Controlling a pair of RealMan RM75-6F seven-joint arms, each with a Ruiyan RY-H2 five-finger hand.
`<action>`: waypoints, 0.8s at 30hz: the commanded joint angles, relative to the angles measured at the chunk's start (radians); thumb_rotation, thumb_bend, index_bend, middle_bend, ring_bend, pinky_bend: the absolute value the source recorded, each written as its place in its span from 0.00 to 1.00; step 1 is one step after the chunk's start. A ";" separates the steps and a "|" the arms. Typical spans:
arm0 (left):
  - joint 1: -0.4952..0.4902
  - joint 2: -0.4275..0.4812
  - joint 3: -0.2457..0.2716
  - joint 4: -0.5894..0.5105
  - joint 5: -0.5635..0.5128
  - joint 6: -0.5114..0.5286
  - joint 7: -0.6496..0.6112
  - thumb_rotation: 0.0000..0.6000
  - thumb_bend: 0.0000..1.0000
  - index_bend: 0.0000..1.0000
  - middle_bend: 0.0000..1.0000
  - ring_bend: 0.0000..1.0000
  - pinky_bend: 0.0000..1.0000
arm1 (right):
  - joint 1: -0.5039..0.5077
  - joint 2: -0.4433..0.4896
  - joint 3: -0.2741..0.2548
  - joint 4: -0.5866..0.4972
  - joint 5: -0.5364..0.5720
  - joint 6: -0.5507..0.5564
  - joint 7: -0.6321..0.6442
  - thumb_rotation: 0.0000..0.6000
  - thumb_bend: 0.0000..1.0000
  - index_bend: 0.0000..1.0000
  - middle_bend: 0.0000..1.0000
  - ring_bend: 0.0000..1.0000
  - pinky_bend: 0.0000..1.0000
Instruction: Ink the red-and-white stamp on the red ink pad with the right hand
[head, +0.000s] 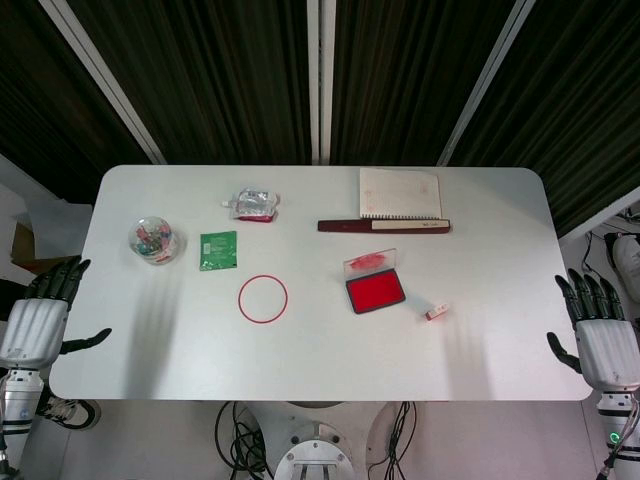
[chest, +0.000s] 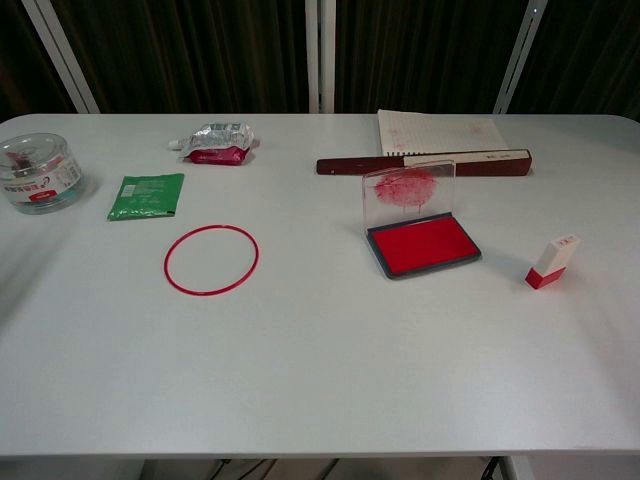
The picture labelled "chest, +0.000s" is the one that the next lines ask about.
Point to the white slanted frame beam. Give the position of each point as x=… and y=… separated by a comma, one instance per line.
x=62, y=55
x=520, y=55

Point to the red and white stamp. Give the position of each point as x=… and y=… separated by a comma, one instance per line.
x=552, y=260

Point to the green foil packet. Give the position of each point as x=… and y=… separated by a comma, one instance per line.
x=145, y=196

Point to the silver and red pouch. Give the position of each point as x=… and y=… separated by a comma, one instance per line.
x=217, y=145

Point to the spiral notebook with grid paper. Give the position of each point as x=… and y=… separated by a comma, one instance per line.
x=440, y=131

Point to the red ink stamp pad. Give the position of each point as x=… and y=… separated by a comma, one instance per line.
x=422, y=247

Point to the long maroon and cream box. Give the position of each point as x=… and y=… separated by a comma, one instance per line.
x=350, y=165

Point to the white vertical frame post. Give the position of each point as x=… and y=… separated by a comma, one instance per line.
x=320, y=50

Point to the clear round clip container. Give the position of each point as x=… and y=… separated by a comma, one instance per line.
x=40, y=175

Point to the dark pleated curtain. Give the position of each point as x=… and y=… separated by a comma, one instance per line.
x=200, y=50

